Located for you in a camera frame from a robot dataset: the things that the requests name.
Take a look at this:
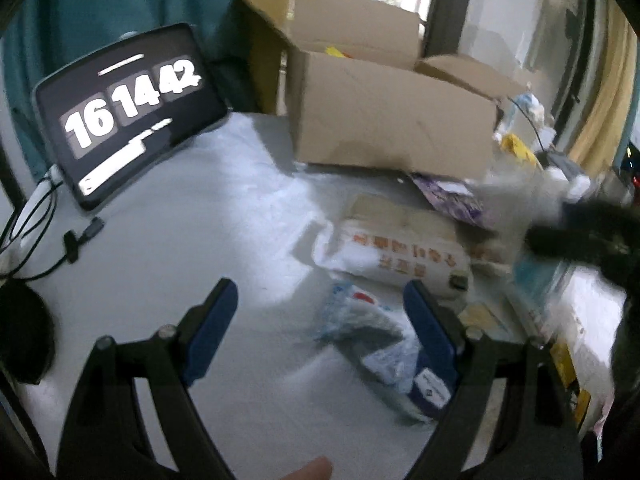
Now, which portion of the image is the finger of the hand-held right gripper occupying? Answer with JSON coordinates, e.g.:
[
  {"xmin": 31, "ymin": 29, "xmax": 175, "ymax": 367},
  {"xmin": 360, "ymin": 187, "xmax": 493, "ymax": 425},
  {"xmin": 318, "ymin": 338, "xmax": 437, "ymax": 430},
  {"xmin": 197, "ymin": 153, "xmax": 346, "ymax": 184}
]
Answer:
[{"xmin": 525, "ymin": 200, "xmax": 618, "ymax": 267}]

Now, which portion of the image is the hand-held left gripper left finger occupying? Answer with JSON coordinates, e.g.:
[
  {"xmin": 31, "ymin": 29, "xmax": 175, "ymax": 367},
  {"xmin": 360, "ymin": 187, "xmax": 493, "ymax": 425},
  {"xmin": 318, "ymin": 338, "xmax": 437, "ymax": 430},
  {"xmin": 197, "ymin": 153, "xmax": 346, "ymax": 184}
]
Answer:
[{"xmin": 56, "ymin": 277, "xmax": 238, "ymax": 480}]

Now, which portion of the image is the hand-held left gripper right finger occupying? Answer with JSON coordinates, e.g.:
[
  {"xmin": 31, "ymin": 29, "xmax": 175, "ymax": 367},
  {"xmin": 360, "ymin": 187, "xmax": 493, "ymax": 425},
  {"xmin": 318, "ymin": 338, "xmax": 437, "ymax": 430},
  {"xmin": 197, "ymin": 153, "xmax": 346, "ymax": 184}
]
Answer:
[{"xmin": 402, "ymin": 280, "xmax": 583, "ymax": 480}]

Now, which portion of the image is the white and blue snack packet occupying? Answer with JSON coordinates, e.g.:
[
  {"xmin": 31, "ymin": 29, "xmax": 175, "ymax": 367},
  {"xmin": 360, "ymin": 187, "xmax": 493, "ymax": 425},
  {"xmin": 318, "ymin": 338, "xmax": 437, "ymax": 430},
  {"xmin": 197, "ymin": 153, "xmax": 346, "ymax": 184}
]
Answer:
[{"xmin": 312, "ymin": 280, "xmax": 457, "ymax": 425}]

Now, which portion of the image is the white bread packet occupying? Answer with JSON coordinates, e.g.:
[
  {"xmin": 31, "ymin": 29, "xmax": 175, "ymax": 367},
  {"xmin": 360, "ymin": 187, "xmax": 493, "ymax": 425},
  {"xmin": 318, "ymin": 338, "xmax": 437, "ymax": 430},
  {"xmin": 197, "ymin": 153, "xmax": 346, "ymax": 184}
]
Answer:
[{"xmin": 311, "ymin": 194, "xmax": 474, "ymax": 292}]

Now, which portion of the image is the purple snack packet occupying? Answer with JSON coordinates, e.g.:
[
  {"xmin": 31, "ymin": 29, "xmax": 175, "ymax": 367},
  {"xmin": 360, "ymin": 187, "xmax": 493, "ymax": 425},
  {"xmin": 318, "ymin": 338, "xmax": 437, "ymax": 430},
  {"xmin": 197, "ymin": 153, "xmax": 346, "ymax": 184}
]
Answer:
[{"xmin": 410, "ymin": 172, "xmax": 502, "ymax": 232}]

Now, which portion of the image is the cardboard box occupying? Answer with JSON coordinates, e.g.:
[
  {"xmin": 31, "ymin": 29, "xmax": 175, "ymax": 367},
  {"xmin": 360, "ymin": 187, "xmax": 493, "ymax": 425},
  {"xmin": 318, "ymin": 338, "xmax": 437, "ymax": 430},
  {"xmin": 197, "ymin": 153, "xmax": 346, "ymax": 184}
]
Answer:
[{"xmin": 225, "ymin": 0, "xmax": 532, "ymax": 184}]

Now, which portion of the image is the person's left hand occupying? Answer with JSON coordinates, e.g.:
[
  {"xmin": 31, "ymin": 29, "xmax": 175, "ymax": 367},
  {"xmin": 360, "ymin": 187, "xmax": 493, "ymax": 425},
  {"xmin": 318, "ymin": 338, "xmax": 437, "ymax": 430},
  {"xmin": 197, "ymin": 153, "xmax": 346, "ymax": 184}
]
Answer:
[{"xmin": 279, "ymin": 456, "xmax": 334, "ymax": 480}]

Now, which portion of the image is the beige snack packet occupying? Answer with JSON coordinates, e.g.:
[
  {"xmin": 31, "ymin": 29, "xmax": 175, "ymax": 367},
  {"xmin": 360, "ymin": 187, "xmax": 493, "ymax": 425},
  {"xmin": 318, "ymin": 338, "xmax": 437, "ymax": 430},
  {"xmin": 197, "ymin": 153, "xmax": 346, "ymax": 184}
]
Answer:
[{"xmin": 456, "ymin": 301, "xmax": 508, "ymax": 337}]

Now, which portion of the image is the light blue snack packet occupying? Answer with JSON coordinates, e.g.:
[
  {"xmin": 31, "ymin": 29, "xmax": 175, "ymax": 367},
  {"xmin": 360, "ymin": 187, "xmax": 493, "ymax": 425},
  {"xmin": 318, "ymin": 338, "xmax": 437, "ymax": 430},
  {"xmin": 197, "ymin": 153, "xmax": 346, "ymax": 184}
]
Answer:
[{"xmin": 509, "ymin": 249, "xmax": 577, "ymax": 322}]

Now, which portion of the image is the crumpled yellow packet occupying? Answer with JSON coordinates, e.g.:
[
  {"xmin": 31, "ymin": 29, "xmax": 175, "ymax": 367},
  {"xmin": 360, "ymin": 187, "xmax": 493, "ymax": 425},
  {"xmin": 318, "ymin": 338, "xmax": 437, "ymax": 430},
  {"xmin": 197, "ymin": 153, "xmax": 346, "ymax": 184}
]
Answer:
[{"xmin": 501, "ymin": 132, "xmax": 545, "ymax": 170}]

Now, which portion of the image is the tissue pack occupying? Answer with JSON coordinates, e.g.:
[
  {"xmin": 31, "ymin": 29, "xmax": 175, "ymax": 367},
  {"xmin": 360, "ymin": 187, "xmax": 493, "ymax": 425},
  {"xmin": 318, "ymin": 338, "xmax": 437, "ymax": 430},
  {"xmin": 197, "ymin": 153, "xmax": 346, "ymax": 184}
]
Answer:
[{"xmin": 499, "ymin": 91, "xmax": 547, "ymax": 137}]

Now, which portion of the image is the yellow and black snack packet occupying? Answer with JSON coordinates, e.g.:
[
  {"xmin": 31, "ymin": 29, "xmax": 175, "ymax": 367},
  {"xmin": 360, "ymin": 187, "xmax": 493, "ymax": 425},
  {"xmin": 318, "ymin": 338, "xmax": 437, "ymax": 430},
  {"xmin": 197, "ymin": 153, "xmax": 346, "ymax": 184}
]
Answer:
[{"xmin": 549, "ymin": 340, "xmax": 593, "ymax": 433}]

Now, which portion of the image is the yellow curtain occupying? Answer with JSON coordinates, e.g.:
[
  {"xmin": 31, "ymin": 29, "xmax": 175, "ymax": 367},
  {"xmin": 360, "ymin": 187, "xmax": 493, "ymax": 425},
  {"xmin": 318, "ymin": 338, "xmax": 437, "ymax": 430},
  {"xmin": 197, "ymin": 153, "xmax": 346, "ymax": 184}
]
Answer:
[
  {"xmin": 240, "ymin": 0, "xmax": 297, "ymax": 117},
  {"xmin": 569, "ymin": 4, "xmax": 640, "ymax": 163}
]

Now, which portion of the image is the dark round object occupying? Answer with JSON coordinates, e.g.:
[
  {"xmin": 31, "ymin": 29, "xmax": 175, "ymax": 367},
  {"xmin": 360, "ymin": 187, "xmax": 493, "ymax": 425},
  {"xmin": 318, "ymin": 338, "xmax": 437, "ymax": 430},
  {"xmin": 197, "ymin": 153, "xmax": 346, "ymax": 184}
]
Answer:
[{"xmin": 0, "ymin": 282, "xmax": 57, "ymax": 387}]

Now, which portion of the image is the tablet with clock display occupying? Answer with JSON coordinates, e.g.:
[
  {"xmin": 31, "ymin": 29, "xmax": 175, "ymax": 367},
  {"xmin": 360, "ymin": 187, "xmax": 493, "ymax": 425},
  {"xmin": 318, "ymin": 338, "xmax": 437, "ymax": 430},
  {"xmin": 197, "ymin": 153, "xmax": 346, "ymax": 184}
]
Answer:
[{"xmin": 32, "ymin": 22, "xmax": 229, "ymax": 212}]

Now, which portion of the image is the black cable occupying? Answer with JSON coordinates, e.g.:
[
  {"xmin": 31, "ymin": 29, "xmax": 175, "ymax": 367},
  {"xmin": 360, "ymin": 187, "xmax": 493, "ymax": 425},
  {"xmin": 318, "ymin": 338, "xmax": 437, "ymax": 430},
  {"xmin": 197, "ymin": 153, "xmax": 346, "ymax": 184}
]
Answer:
[{"xmin": 0, "ymin": 172, "xmax": 107, "ymax": 282}]

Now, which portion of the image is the dark window frame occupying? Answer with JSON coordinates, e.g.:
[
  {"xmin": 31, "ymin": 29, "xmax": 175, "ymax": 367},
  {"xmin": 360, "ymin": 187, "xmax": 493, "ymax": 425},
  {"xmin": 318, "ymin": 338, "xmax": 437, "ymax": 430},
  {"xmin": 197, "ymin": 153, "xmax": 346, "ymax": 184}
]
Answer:
[{"xmin": 422, "ymin": 0, "xmax": 476, "ymax": 58}]

